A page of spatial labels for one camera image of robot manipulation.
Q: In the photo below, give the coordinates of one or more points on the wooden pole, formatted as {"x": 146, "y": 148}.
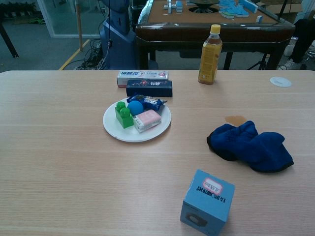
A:
{"x": 79, "y": 24}

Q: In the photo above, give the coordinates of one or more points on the dark wood mahjong table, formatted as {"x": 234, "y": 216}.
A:
{"x": 184, "y": 32}

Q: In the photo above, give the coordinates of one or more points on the blue ball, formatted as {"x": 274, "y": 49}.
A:
{"x": 135, "y": 108}

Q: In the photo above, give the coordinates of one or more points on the green toy brick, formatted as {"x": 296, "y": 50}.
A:
{"x": 125, "y": 120}

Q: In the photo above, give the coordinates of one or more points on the single mahjong tile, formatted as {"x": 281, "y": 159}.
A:
{"x": 259, "y": 18}

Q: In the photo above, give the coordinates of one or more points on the black tripod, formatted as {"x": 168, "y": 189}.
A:
{"x": 261, "y": 64}

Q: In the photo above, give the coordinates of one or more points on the white table grommet cap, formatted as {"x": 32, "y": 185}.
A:
{"x": 280, "y": 81}

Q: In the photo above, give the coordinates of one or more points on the white sneaker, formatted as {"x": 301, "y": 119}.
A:
{"x": 291, "y": 65}

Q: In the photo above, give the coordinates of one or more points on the white round plate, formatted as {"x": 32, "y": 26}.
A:
{"x": 118, "y": 132}

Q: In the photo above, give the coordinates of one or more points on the glass partition white frame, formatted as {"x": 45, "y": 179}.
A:
{"x": 69, "y": 22}

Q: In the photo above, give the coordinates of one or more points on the person in black trousers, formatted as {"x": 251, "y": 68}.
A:
{"x": 304, "y": 39}

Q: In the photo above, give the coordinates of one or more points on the pink white soap box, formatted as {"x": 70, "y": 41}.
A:
{"x": 147, "y": 119}

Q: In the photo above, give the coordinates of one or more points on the dark blue cloth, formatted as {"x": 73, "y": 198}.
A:
{"x": 258, "y": 147}

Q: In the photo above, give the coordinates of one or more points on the light blue cube box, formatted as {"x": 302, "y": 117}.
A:
{"x": 209, "y": 204}

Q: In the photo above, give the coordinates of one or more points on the dark blue long box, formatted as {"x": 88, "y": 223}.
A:
{"x": 147, "y": 89}

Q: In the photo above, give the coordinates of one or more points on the yellow tea bottle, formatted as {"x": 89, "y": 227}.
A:
{"x": 209, "y": 61}

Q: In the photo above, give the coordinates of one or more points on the mahjong tile pile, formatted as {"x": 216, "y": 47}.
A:
{"x": 233, "y": 9}

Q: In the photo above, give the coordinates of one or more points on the black table leg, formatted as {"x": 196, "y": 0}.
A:
{"x": 8, "y": 41}

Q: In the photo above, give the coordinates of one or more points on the black mahjong table hub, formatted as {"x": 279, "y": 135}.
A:
{"x": 203, "y": 5}

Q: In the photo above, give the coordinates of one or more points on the blue robot stand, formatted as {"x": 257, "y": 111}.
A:
{"x": 118, "y": 44}

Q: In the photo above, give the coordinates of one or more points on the mahjong tile stack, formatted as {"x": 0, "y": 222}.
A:
{"x": 173, "y": 6}

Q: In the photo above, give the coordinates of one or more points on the white toothpaste box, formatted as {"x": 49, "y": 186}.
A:
{"x": 137, "y": 75}

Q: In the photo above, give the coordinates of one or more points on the blue cookie packet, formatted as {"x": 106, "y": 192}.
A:
{"x": 151, "y": 102}

